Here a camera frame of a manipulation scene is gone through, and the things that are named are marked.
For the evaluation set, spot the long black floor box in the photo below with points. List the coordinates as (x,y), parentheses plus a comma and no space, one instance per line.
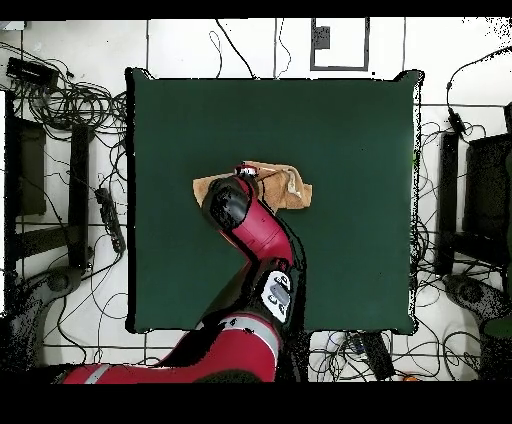
(378,356)

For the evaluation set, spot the dark green table cloth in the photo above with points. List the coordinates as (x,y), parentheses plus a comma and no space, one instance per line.
(340,140)

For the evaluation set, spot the dark green rounded object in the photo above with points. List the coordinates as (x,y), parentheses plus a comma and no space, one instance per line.
(498,328)

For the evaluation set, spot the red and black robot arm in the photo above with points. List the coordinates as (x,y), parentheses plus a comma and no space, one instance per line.
(260,236)

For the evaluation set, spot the dark grey stand base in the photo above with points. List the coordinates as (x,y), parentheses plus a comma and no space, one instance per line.
(60,280)
(472,292)

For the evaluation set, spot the orange terry towel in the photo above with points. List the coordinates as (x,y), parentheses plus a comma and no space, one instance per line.
(284,192)

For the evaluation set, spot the small orange floor object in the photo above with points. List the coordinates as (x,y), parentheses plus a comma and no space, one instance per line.
(410,377)

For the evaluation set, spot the long black power strip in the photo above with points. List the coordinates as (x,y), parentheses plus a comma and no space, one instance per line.
(110,220)

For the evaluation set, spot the flat black adapter box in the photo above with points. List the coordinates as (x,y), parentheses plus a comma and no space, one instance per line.
(32,72)

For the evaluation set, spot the black metal frame stand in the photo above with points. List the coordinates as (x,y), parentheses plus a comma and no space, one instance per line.
(78,192)
(486,188)

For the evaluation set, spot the black inline power adapter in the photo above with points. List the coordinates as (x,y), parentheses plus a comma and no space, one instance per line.
(456,122)

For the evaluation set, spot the grey square plate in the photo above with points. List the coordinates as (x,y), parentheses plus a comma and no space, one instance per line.
(322,38)

